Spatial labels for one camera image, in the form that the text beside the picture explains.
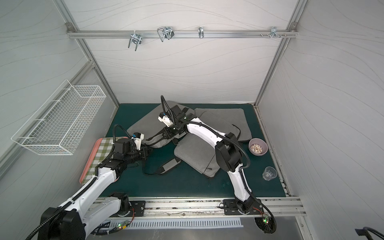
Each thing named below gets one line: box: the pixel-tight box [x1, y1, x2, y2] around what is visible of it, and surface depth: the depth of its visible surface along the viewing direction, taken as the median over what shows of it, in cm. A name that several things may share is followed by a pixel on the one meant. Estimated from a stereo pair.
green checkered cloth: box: [82, 137, 114, 184], surface depth 93 cm
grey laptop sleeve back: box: [194, 108, 253, 141], surface depth 110 cm
